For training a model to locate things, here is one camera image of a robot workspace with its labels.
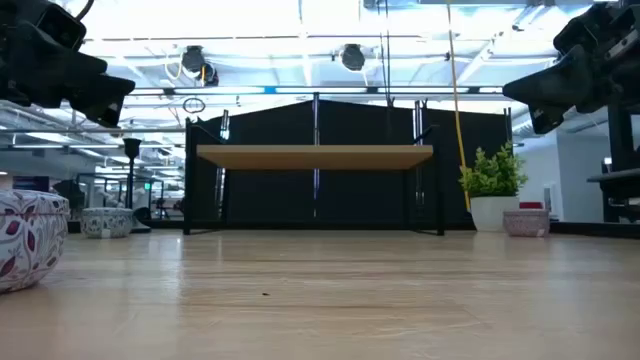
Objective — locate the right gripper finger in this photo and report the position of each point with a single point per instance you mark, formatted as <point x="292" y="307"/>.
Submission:
<point x="547" y="117"/>
<point x="560" y="82"/>

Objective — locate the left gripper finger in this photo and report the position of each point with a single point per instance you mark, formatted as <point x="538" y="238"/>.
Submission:
<point x="107" y="114"/>
<point x="95" y="82"/>

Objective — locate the black candlestick holder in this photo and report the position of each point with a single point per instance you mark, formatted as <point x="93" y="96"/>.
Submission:
<point x="132" y="147"/>

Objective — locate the pink patterned tin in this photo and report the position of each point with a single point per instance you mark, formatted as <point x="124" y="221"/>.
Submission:
<point x="525" y="224"/>

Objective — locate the blue floral patterned tin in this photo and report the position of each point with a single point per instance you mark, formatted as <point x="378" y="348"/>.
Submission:
<point x="107" y="223"/>

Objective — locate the white tin red leaf pattern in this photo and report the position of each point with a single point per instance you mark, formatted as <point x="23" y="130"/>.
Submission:
<point x="30" y="240"/>

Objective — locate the black computer monitor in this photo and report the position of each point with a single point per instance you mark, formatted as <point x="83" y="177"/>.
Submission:
<point x="620" y="140"/>

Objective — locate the red box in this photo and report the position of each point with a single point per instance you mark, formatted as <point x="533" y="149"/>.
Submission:
<point x="531" y="205"/>

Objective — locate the green plant in white pot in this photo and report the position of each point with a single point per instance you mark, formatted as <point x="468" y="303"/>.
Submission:
<point x="492" y="195"/>

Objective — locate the grey computer desk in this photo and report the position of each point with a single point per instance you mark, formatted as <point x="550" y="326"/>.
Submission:
<point x="617" y="187"/>

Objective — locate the black round spotlight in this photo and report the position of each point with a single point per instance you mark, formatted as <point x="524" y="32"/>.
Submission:
<point x="353" y="57"/>
<point x="193" y="59"/>

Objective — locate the purple screen monitor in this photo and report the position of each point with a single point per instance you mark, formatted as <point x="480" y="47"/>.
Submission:
<point x="30" y="182"/>

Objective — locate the wooden shelf riser black legs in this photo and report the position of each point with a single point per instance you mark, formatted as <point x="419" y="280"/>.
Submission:
<point x="315" y="156"/>

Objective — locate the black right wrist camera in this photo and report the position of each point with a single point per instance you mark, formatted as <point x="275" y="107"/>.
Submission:
<point x="575" y="32"/>

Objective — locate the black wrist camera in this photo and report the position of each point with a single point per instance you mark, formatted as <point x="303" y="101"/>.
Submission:
<point x="62" y="25"/>
<point x="575" y="32"/>

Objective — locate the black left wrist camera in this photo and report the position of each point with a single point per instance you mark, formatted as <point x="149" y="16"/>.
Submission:
<point x="62" y="25"/>

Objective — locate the black workstation frame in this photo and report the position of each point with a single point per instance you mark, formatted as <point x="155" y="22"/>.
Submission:
<point x="105" y="192"/>

